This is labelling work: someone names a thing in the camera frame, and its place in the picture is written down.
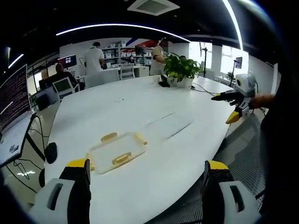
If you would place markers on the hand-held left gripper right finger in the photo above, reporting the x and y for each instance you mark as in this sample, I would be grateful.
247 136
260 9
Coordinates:
217 186

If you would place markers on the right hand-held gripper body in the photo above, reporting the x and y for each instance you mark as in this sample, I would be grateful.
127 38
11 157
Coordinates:
246 86

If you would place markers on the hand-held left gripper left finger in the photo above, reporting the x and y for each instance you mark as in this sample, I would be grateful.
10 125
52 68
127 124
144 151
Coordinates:
70 186

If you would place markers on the person's right hand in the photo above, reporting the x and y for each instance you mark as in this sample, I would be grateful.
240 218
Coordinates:
264 100

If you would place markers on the tripod with small screen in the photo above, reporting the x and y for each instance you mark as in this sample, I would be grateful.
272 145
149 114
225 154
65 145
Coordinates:
238 64

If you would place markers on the black round pad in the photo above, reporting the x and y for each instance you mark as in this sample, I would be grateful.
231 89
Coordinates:
51 152

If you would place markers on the black tripod stand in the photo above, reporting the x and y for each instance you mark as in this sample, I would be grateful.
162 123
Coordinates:
205 60

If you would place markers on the green potted plant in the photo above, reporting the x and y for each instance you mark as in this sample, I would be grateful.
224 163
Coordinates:
181 66

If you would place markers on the person's dark clothing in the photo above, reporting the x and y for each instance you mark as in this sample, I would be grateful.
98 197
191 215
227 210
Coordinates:
280 151

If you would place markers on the clear box with yellow clasps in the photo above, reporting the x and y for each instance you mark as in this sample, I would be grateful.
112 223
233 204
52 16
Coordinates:
116 151

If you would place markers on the black box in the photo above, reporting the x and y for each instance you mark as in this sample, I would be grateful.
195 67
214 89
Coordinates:
164 81

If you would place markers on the white side stand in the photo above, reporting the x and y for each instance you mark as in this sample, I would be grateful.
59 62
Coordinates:
14 140

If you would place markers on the white office chair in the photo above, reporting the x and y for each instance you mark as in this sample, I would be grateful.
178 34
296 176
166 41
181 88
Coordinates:
126 71
102 78
63 88

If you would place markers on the large computer monitor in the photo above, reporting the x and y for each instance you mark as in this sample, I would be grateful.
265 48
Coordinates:
12 98

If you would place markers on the ceiling air vent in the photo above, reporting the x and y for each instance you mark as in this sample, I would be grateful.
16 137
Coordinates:
153 7

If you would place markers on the white storage shelf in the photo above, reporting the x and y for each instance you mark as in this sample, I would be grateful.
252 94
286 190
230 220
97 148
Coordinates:
114 52

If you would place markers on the dark screen with red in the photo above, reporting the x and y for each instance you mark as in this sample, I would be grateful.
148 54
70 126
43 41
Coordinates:
67 61

